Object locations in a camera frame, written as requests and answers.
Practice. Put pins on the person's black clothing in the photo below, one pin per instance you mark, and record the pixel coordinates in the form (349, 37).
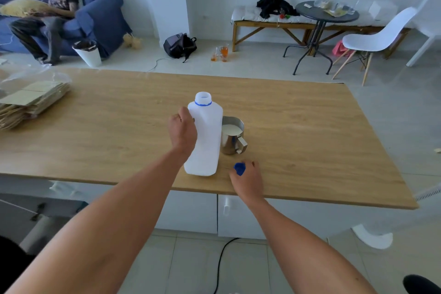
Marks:
(12, 266)

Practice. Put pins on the white cabinet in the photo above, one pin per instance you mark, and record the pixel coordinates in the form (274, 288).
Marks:
(193, 211)

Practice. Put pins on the clear plastic bag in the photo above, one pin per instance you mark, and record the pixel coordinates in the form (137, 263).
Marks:
(20, 75)

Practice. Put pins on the stack of brown paper sheets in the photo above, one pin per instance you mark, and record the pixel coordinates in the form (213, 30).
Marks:
(31, 104)

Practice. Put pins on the beige plush toy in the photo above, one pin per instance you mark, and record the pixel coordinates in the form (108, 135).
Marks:
(132, 42)

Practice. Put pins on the white chair with wooden legs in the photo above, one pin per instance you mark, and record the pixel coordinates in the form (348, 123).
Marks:
(379, 38)

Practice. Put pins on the person's left fingers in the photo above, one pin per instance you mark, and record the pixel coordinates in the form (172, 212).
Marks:
(186, 114)

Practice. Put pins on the person's left forearm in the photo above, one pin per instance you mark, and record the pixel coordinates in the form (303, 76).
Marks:
(103, 235)

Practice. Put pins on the wooden bench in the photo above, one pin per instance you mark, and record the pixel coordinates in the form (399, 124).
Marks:
(262, 24)

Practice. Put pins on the black shoe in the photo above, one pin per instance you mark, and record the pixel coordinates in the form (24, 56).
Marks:
(422, 285)

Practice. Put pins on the white milk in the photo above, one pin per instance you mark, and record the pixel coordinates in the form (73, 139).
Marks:
(231, 130)

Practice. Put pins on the small glass with orange liquid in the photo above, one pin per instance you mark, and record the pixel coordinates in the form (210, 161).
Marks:
(214, 56)

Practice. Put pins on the white bench cushion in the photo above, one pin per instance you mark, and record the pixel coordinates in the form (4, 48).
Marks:
(246, 14)

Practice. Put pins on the white trash bin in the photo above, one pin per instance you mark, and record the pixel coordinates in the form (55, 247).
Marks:
(89, 56)

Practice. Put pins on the white box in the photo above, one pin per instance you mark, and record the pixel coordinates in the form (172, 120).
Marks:
(382, 10)

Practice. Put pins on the red and green small toy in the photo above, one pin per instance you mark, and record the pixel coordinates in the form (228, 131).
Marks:
(284, 14)

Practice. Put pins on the white plastic milk bottle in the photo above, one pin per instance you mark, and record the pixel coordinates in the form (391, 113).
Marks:
(208, 138)

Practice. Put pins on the pink bag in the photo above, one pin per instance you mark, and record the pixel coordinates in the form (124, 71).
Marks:
(339, 49)

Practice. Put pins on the person's right thumb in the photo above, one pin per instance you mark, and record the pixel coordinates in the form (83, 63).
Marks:
(234, 178)

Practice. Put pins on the white standing fan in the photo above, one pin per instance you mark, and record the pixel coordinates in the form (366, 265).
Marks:
(374, 240)

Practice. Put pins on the person's right hand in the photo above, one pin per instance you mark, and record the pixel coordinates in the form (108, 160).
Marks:
(249, 185)

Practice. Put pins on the black backpack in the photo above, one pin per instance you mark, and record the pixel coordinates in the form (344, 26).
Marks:
(179, 45)

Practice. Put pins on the blue bottle cap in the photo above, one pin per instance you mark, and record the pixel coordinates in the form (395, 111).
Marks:
(239, 168)

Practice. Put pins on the clear plastic packaging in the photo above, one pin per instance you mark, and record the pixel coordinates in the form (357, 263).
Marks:
(332, 6)

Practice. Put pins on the white wooden furniture frame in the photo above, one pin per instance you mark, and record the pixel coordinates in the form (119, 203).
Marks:
(427, 28)

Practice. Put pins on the yellow pillow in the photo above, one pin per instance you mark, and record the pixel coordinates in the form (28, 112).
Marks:
(26, 7)

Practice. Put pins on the blue sofa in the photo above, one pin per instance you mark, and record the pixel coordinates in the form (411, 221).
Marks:
(100, 18)

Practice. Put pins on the person's right forearm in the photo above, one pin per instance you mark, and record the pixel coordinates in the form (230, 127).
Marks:
(303, 252)

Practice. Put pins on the black garment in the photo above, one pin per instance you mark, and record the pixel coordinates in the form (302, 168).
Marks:
(274, 4)

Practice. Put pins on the tall glass with orange liquid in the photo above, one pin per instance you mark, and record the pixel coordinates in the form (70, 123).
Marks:
(224, 52)

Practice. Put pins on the steel milk pitcher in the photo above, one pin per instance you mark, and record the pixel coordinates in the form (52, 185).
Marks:
(228, 145)

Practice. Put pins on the round black table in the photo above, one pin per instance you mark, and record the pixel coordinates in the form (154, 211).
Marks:
(315, 14)

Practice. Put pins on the person's left hand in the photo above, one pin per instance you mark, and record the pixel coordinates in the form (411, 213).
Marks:
(182, 133)

